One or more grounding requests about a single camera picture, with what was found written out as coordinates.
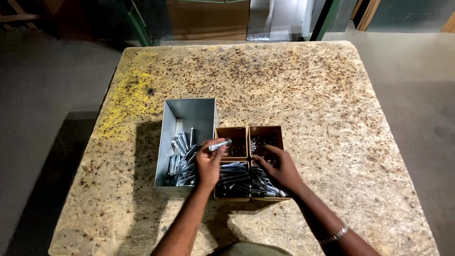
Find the person's right hand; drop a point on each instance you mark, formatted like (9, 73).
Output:
(280, 169)

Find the person's left hand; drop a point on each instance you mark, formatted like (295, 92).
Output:
(208, 166)

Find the person's left fingers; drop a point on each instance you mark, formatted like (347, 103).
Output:
(217, 149)

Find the person's right fingers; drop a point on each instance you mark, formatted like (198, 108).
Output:
(265, 156)

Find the silver anchor bolt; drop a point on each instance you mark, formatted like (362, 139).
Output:
(219, 145)

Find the brown cardboard divided box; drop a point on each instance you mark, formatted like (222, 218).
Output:
(248, 163)

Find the heap of silver sleeves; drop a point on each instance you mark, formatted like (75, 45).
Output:
(265, 185)

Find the grey metal bin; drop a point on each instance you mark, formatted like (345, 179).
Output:
(185, 142)

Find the heap of silver bolts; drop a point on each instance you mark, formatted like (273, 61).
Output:
(234, 179)

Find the pile of assembled anchor bolts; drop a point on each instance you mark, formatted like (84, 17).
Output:
(182, 160)

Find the person's olive trousers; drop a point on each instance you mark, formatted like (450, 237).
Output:
(253, 249)

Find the brown cardboard carton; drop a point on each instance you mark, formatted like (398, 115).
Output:
(208, 19)

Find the shiny metal sheets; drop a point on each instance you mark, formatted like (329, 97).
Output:
(280, 19)

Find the wooden boards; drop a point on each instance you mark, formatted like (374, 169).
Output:
(366, 14)

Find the wooden pallet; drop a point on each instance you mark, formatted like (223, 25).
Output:
(19, 16)

